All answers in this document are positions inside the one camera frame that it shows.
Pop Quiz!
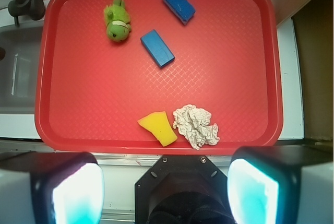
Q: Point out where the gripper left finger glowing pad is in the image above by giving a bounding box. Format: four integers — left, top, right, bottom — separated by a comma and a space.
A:
1, 151, 104, 223

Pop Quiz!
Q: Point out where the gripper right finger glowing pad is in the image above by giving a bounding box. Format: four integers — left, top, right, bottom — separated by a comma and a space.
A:
227, 145, 333, 223

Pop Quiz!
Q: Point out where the green plush animal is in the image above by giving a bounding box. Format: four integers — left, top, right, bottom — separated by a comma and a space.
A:
103, 0, 132, 42

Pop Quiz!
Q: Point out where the crumpled white paper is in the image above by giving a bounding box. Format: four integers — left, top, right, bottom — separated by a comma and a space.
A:
172, 104, 220, 150

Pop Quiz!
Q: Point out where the red plastic tray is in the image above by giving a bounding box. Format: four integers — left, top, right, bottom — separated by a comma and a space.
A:
35, 0, 283, 155

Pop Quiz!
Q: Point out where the yellow sponge piece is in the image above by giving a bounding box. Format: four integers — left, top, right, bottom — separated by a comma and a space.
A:
137, 111, 177, 147

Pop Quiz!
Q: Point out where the grey sink basin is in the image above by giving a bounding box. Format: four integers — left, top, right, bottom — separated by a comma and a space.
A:
1, 21, 44, 114

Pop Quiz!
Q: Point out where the blue rectangular block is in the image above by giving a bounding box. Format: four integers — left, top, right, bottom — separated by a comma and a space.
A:
140, 30, 175, 68

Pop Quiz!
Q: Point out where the dark metal faucet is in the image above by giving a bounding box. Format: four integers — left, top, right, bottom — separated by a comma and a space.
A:
8, 0, 46, 27

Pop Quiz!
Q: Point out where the blue sponge with purple base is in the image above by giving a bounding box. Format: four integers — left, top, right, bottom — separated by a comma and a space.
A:
163, 0, 196, 25

